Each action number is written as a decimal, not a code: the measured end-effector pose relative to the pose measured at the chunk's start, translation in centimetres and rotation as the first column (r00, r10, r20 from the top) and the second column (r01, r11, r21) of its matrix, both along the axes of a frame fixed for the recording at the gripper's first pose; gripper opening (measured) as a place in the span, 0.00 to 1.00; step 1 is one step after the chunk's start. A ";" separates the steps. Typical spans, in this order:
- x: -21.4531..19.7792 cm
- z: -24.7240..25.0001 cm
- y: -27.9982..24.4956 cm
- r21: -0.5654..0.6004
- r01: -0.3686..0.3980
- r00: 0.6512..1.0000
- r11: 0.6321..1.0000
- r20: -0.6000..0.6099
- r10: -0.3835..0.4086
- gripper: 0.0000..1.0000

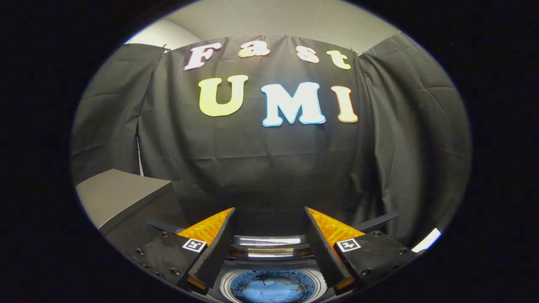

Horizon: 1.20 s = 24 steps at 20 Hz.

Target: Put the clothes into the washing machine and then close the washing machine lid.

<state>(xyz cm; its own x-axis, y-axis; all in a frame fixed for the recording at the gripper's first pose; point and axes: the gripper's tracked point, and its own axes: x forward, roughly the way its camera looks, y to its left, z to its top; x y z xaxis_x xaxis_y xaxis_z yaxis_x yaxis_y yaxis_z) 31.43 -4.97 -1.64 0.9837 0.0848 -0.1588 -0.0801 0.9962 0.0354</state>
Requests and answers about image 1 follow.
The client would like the grey cabinet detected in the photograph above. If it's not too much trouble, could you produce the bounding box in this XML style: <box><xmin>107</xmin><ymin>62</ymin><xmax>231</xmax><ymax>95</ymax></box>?
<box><xmin>76</xmin><ymin>169</ymin><xmax>190</xmax><ymax>253</ymax></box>

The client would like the light blue polo shirt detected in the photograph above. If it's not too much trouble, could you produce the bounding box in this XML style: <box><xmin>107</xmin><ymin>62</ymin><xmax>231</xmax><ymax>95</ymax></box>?
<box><xmin>231</xmin><ymin>271</ymin><xmax>315</xmax><ymax>303</ymax></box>

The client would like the dark grey washing machine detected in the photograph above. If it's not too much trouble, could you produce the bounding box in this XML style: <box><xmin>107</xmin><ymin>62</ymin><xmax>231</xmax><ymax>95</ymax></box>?
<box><xmin>208</xmin><ymin>259</ymin><xmax>337</xmax><ymax>303</ymax></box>

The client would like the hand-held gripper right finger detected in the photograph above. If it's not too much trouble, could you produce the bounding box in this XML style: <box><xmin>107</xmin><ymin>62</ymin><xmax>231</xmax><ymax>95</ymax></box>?
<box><xmin>304</xmin><ymin>206</ymin><xmax>422</xmax><ymax>295</ymax></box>

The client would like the black backdrop cloth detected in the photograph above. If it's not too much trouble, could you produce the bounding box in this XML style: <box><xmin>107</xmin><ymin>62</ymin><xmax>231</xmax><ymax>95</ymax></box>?
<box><xmin>71</xmin><ymin>34</ymin><xmax>471</xmax><ymax>249</ymax></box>

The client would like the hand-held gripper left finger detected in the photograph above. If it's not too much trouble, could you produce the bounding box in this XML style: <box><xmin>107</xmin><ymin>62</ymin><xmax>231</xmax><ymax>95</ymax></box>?
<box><xmin>126</xmin><ymin>207</ymin><xmax>236</xmax><ymax>295</ymax></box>

